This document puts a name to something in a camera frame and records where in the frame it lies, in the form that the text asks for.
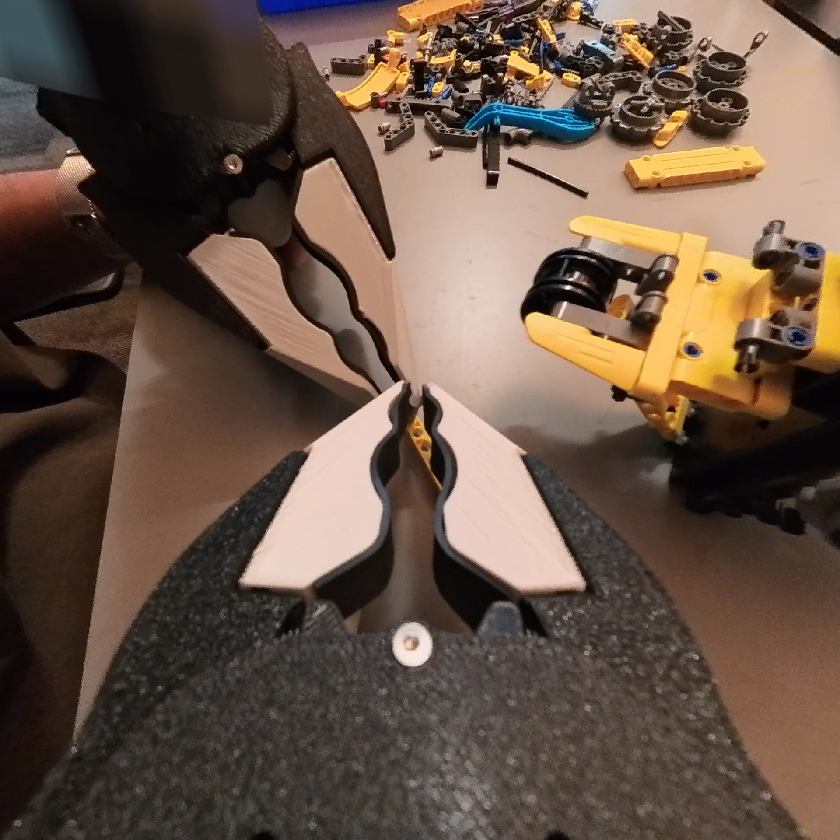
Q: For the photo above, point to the pile of toy building parts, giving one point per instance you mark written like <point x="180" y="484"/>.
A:
<point x="459" y="65"/>

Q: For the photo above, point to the yellow brick-built vehicle model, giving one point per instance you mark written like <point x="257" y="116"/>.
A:
<point x="722" y="315"/>

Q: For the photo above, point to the yellow perforated toy beam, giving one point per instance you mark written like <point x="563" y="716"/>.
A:
<point x="423" y="453"/>

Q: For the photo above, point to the long yellow ribbed panel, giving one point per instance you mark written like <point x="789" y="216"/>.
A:
<point x="695" y="167"/>

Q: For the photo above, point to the person's olive clothing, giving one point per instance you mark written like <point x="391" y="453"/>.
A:
<point x="46" y="472"/>

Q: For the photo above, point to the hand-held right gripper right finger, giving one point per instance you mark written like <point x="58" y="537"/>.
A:
<point x="512" y="518"/>

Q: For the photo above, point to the thin black rod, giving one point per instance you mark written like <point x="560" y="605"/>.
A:
<point x="548" y="176"/>

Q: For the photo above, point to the person's left forearm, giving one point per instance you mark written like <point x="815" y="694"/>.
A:
<point x="33" y="223"/>

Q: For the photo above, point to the group of dark toy wheels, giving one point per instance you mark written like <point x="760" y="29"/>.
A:
<point x="728" y="105"/>

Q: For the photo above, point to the blue plastic curved part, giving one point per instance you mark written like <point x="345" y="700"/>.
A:
<point x="538" y="118"/>

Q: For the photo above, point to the small yellow panel piece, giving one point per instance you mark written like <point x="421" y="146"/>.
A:
<point x="670" y="128"/>

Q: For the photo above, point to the blue plastic bin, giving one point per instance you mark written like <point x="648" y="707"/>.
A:
<point x="315" y="5"/>

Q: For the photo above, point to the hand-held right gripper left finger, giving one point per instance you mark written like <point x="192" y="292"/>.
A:
<point x="321" y="518"/>

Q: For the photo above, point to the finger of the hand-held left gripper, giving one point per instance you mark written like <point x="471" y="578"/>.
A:
<point x="341" y="216"/>
<point x="262" y="302"/>

